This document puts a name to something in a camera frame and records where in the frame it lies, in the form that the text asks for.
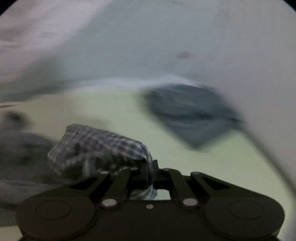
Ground blue white plaid shirt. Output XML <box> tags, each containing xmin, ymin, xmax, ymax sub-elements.
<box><xmin>0</xmin><ymin>123</ymin><xmax>156</xmax><ymax>201</ymax></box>

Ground folded blue denim jeans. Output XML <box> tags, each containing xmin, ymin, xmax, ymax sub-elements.
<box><xmin>144</xmin><ymin>84</ymin><xmax>242</xmax><ymax>149</ymax></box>

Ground light blue patterned bedsheet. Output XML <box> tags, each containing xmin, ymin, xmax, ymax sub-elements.
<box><xmin>0</xmin><ymin>0</ymin><xmax>296</xmax><ymax>186</ymax></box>

